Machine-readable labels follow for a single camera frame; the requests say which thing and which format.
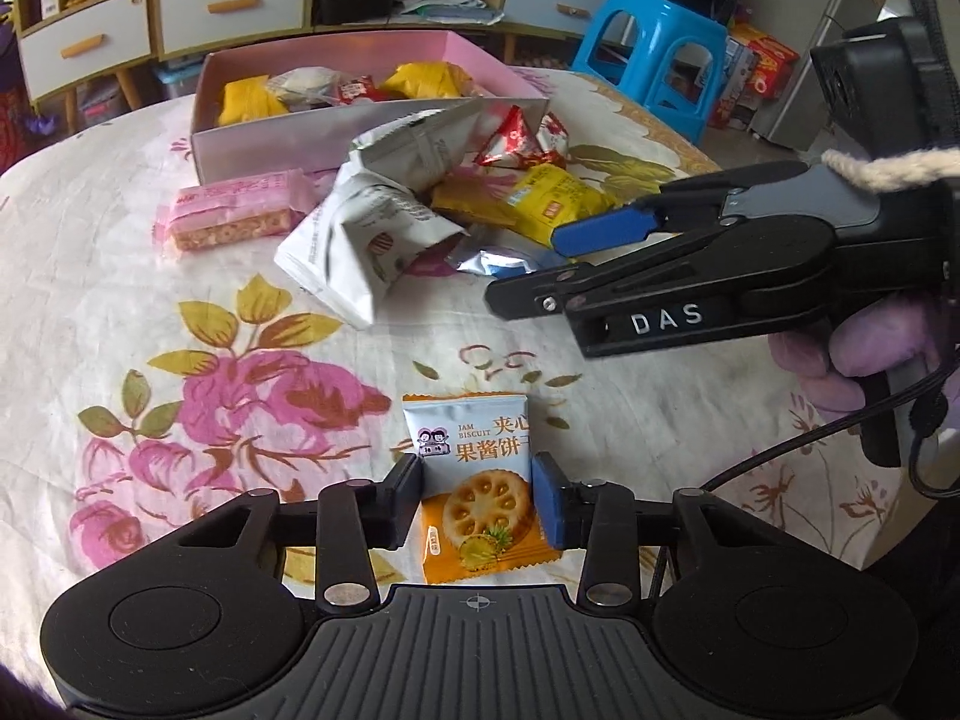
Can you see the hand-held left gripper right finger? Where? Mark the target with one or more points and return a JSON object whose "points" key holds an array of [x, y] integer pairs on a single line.
{"points": [[551, 506]]}

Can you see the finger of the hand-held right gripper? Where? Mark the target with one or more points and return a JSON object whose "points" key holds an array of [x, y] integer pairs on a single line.
{"points": [[525, 296], [600, 231]]}

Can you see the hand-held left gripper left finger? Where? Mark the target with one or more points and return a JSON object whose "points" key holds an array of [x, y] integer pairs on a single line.
{"points": [[405, 502]]}

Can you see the silver blue snack packet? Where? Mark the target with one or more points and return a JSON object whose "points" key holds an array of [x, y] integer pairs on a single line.
{"points": [[491, 261]]}

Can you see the red pyramid candy packet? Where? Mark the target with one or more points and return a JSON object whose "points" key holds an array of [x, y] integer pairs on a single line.
{"points": [[553, 139], [510, 139]]}

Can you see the jam biscuit packet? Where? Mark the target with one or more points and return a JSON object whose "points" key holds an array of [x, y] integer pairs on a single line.
{"points": [[480, 427]]}

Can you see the grey white snack packet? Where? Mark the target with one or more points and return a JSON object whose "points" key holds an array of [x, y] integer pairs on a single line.
{"points": [[420, 142]]}

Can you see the large yellow snack packet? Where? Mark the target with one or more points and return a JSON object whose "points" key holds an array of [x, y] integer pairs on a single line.
{"points": [[427, 80]]}

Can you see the pink cracker bar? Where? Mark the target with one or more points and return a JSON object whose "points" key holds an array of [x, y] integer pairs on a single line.
{"points": [[232, 214]]}

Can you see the small white printed packet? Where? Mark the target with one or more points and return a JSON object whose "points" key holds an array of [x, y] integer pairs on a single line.
{"points": [[304, 82]]}

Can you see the pink cardboard box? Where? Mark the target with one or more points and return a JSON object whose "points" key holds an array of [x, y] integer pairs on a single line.
{"points": [[247, 154]]}

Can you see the mustard ridged snack packet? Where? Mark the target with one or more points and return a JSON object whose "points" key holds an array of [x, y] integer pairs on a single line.
{"points": [[240, 101]]}

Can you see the person's right hand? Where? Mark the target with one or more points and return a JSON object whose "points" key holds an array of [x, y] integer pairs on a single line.
{"points": [[885, 337]]}

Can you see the colourful cardboard box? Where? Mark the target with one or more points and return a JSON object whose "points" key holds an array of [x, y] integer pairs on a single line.
{"points": [[731, 82]]}

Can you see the blue plastic stool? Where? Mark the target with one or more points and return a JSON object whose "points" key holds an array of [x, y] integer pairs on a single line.
{"points": [[645, 37]]}

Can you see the red snack box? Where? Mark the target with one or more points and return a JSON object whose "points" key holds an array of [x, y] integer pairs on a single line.
{"points": [[769, 64]]}

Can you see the white refrigerator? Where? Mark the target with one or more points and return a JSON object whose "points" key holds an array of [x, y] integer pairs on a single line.
{"points": [[795, 15]]}

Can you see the pile of papers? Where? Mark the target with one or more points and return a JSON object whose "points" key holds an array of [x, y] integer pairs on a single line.
{"points": [[442, 4]]}

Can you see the clear plastic storage box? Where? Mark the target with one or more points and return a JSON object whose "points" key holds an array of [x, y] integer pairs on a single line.
{"points": [[180, 82]]}

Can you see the wooden drawer cabinet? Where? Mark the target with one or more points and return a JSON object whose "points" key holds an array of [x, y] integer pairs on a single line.
{"points": [[195, 15]]}

